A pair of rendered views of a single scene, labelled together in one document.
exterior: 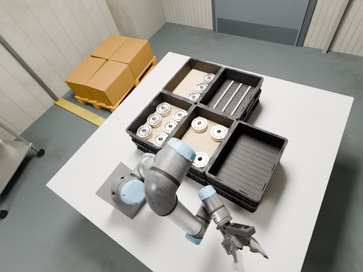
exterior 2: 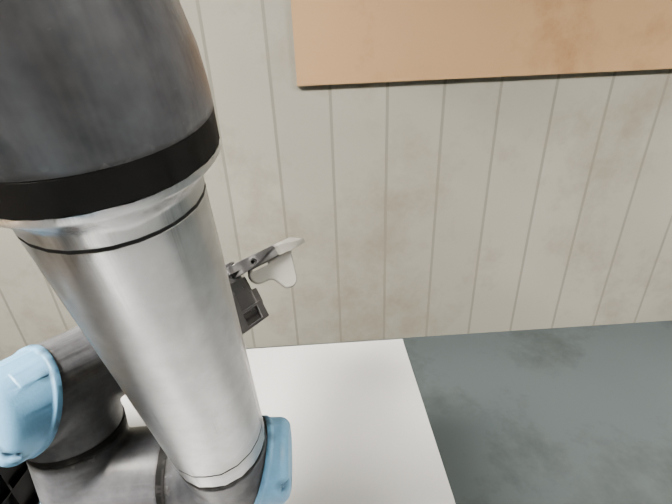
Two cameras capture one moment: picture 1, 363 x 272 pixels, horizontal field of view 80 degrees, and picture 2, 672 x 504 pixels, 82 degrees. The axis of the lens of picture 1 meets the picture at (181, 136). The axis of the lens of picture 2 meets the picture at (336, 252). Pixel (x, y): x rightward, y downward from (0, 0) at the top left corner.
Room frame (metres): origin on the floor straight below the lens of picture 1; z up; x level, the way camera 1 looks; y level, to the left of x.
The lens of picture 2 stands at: (0.32, 0.30, 1.28)
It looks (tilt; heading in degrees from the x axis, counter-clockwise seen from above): 26 degrees down; 222
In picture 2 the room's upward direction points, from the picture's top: 3 degrees counter-clockwise
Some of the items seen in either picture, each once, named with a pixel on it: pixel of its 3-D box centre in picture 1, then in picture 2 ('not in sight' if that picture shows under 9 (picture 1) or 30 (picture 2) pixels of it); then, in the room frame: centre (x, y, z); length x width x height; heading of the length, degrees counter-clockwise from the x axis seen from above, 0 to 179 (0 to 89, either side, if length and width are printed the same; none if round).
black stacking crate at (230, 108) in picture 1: (230, 96); not in sight; (0.99, -0.40, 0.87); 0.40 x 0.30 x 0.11; 132
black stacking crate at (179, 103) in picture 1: (162, 122); not in sight; (0.95, 0.10, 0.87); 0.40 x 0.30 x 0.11; 132
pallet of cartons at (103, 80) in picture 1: (114, 72); not in sight; (2.64, 0.63, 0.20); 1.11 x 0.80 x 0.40; 134
